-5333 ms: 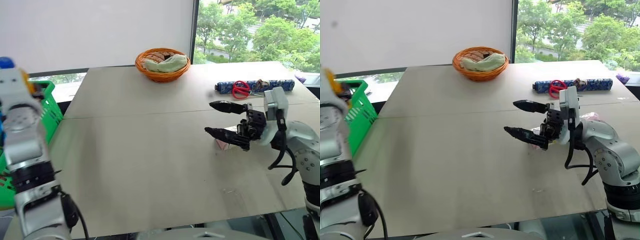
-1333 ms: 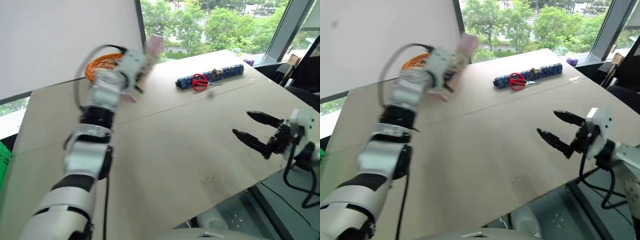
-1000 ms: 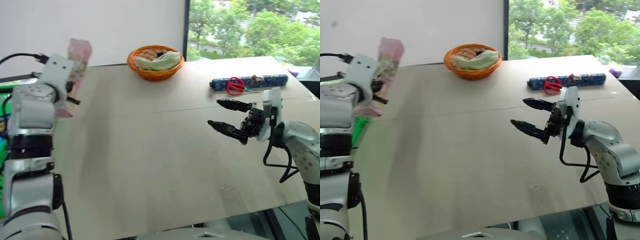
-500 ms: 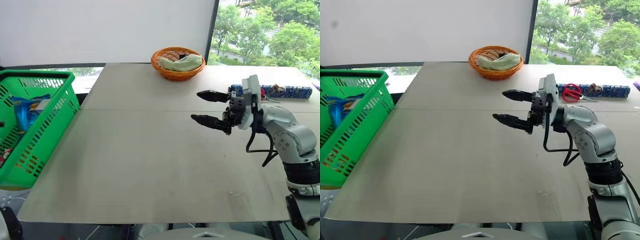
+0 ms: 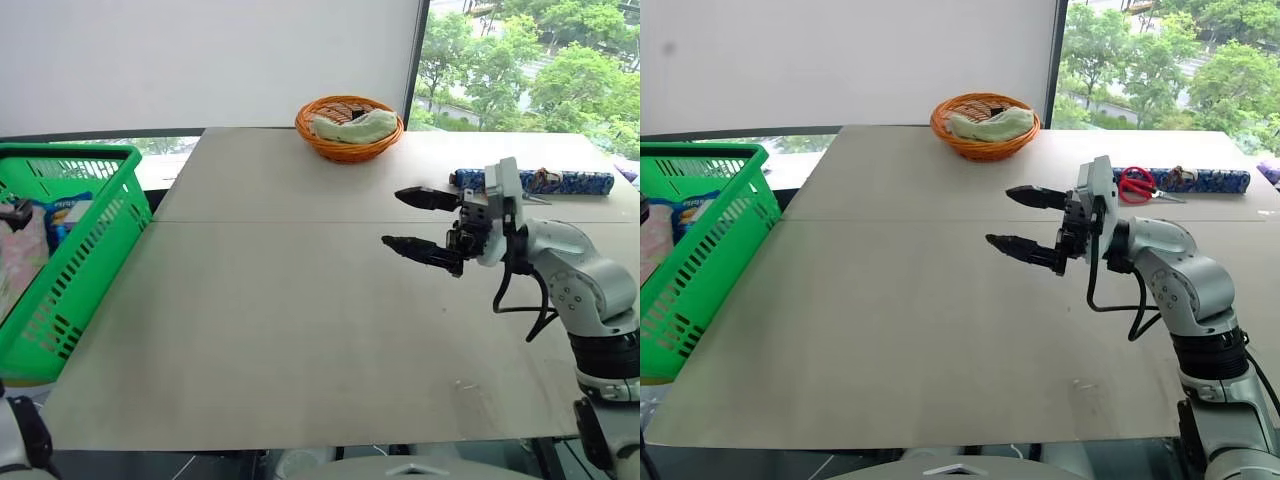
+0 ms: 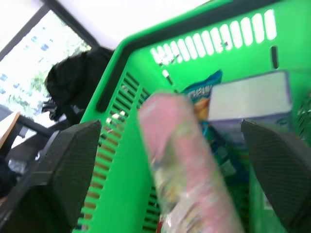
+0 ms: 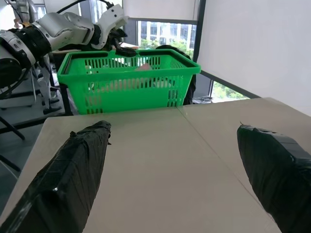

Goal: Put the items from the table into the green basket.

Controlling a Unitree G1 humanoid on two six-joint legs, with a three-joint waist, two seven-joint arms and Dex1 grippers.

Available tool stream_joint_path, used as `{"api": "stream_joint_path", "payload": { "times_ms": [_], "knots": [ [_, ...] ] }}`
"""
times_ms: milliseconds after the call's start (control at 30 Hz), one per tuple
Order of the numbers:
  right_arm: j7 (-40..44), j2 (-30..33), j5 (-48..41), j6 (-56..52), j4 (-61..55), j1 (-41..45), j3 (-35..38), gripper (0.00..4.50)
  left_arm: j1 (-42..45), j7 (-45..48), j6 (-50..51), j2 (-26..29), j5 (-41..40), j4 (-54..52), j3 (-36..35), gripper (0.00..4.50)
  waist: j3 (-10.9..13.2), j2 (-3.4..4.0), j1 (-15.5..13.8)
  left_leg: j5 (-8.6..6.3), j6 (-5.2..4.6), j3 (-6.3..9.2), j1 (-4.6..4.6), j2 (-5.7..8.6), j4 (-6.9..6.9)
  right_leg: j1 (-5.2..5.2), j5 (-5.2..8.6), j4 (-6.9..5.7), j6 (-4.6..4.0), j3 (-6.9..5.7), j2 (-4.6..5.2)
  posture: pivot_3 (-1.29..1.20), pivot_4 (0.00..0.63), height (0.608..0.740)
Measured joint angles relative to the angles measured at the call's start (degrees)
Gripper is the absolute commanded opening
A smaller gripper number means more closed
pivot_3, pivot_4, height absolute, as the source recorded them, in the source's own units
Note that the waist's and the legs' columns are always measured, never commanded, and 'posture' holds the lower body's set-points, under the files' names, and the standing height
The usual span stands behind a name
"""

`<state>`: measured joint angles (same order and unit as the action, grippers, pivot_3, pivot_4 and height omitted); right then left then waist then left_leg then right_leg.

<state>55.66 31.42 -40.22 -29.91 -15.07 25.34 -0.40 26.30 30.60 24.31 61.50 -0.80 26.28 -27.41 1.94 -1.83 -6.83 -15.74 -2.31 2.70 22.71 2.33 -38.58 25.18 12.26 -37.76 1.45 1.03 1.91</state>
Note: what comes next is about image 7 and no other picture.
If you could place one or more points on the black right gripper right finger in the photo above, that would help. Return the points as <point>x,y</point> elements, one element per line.
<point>274,170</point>

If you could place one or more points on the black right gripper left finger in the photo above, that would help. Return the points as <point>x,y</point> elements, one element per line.
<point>65,174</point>

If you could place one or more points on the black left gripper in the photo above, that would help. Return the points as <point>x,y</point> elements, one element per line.
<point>117,36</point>

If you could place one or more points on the pink item in basket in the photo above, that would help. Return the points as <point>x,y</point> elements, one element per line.
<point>144,67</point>

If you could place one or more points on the green plastic shopping basket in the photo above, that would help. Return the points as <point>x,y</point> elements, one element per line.
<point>126,85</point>

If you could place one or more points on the white roller blind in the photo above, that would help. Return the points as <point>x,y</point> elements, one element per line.
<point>159,9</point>

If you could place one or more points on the black folding stand legs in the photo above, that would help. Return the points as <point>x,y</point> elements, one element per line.
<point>11,136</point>

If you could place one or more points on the white humanoid robot legs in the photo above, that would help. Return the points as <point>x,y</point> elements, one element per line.
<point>46,80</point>

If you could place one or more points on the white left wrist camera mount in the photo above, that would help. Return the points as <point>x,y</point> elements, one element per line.
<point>112,21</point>

